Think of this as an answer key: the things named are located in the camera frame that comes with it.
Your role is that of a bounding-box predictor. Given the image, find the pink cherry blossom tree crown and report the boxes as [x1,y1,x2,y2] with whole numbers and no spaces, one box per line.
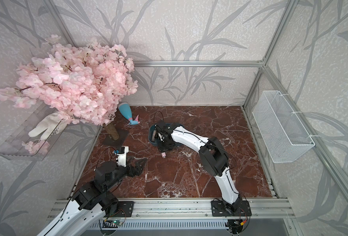
[0,35,138,125]

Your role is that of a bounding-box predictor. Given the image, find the dark square tree base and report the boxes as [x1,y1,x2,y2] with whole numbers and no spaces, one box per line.
[102,128,129,149]

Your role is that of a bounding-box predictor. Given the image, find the clear acrylic wall shelf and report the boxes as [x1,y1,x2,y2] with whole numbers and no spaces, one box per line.
[0,104,67,161]

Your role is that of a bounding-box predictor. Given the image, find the white wire mesh basket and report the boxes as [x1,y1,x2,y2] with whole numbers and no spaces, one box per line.
[252,90,315,163]

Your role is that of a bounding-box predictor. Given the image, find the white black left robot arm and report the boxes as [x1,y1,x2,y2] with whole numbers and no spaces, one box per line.
[39,158,147,236]

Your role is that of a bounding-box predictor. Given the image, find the teal plastic storage box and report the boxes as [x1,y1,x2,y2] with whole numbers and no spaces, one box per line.
[148,120,181,152]

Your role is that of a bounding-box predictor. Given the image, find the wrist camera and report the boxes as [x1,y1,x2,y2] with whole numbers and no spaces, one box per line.
[155,120,172,140]
[114,146,129,167]

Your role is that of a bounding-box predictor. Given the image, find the white fabric glove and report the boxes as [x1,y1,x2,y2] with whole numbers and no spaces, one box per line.
[28,112,67,141]

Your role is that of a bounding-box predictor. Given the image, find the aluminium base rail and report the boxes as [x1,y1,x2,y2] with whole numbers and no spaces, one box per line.
[86,198,301,236]

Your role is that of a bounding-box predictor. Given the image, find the green circuit board left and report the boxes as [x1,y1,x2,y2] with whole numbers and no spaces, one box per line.
[101,220,125,229]

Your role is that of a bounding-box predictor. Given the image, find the beige nude lipstick tube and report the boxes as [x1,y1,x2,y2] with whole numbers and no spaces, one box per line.
[151,130,157,143]

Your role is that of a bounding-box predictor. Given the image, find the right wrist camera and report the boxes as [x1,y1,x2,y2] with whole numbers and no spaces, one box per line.
[155,120,172,140]

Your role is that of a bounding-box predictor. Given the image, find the brown artificial tree trunk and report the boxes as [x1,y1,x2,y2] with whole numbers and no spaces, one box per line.
[103,122,120,141]

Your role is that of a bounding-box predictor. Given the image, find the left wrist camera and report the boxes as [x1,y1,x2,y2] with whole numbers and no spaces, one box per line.
[114,146,129,167]

